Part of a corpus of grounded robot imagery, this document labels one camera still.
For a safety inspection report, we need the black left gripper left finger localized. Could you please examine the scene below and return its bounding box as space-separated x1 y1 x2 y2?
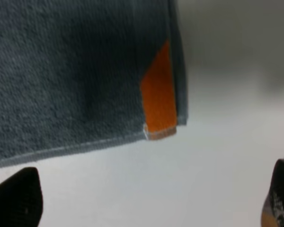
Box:
0 167 43 227

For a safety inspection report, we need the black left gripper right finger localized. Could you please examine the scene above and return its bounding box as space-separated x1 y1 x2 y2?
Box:
261 159 284 227

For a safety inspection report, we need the grey towel with orange patches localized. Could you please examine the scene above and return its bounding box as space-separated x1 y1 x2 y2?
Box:
0 0 188 168

